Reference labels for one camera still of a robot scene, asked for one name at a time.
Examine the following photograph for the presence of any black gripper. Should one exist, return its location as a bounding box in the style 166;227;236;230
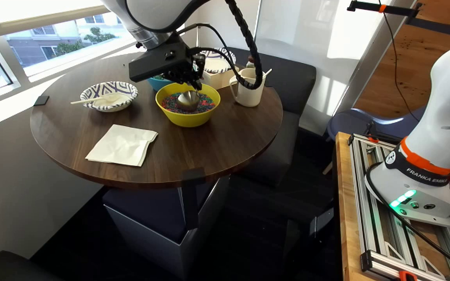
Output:
169;52;206;93

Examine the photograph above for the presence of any silver ladle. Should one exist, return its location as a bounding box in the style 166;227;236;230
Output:
177;85;202;112

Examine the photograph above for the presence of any colourful cereal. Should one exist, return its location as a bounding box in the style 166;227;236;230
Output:
161;93;217;116

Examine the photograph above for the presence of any yellow bowl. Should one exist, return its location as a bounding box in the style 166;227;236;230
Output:
153;80;222;130

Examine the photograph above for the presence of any light wooden box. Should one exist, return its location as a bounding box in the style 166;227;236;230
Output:
202;69;238;91

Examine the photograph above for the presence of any white ceramic pitcher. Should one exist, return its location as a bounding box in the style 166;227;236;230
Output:
228;68;275;110

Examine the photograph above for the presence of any white spoon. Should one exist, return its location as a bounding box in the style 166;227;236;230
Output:
69;93;133;108

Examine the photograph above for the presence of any white paper napkin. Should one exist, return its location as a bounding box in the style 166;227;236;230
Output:
84;124;159;169

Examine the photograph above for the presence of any grey fabric sofa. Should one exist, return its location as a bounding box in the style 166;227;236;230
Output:
223;48;341;221

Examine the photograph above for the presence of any grey table edge tab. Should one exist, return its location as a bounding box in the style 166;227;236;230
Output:
33;94;52;108

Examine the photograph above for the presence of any dark blue chair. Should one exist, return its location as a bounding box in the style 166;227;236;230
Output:
327;107;427;144

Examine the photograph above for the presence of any black boom with orange clamps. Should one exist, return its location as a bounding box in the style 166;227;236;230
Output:
345;0;450;43

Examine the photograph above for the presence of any wooden robot platform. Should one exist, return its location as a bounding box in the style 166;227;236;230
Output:
333;130;450;281

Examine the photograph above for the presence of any dark fabric bench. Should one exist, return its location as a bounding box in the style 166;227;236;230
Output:
0;249;63;281

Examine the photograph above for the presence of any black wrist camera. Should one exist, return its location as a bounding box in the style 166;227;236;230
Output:
127;44;192;85

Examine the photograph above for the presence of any white window frame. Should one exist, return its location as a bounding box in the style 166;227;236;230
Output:
0;0;159;107

